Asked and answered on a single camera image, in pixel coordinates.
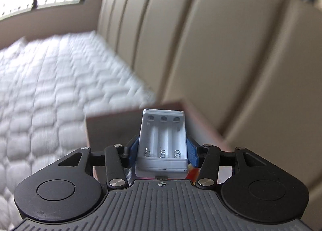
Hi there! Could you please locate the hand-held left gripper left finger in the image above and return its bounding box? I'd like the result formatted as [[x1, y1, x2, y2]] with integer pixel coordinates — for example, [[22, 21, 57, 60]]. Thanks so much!
[[58, 143, 140, 191]]

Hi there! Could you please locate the cardboard box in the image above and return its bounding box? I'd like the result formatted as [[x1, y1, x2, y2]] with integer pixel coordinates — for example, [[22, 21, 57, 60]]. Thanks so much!
[[85, 99, 235, 184]]

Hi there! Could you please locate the beige padded headboard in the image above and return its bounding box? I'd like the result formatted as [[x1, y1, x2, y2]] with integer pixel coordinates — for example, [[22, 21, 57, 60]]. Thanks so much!
[[97, 0, 322, 197]]

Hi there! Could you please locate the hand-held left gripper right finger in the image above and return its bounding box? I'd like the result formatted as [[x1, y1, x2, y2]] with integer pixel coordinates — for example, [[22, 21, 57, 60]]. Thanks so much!
[[186, 138, 267, 190]]

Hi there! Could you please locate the white battery charger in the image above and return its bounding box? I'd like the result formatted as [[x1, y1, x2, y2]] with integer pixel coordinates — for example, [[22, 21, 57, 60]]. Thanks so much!
[[135, 108, 189, 179]]

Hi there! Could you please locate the grey quilted mattress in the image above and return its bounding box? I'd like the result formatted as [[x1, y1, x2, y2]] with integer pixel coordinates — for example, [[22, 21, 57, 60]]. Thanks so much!
[[0, 31, 158, 231]]

